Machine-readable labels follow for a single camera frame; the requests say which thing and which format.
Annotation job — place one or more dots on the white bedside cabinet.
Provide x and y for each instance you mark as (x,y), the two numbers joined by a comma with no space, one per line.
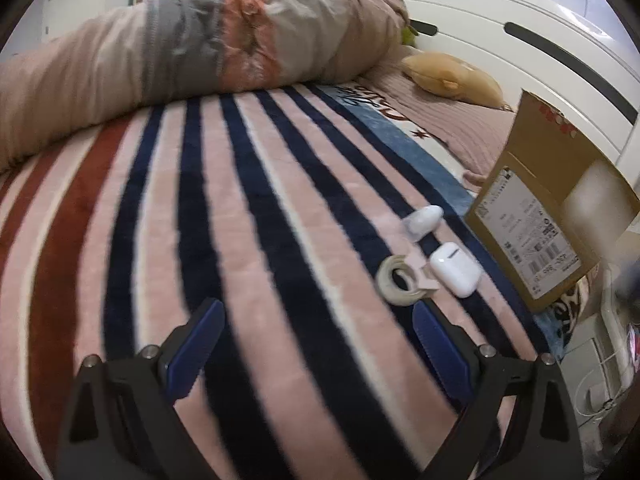
(595,375)

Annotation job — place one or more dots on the white bed headboard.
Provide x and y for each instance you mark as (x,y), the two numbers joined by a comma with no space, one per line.
(530,40)

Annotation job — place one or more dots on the brown cardboard box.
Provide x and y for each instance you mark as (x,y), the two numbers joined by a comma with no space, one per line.
(542,210)

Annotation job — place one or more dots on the white earbuds case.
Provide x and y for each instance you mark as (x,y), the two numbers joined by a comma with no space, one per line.
(455,269)

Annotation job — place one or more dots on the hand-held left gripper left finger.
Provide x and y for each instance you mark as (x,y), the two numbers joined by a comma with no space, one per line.
(191,355)

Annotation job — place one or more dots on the beige and pink quilt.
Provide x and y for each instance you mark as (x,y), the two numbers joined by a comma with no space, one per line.
(200,45)

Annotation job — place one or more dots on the pink quilted bed sheet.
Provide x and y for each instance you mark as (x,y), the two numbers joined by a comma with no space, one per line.
(450,120)

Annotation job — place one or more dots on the striped plush blanket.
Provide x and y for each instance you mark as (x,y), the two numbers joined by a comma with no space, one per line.
(240,280)

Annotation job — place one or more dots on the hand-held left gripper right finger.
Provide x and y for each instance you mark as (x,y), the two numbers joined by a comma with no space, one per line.
(440,347)

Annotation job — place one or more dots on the yellow plush toy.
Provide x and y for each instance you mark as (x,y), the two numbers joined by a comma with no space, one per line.
(450,76)

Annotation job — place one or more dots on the small white plastic case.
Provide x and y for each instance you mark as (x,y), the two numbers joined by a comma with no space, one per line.
(422,221)

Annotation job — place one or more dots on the green plush toy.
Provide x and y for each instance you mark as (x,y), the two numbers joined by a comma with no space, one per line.
(410,35)

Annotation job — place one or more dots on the beige tape roll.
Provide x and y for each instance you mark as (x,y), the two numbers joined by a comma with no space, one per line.
(400,280)

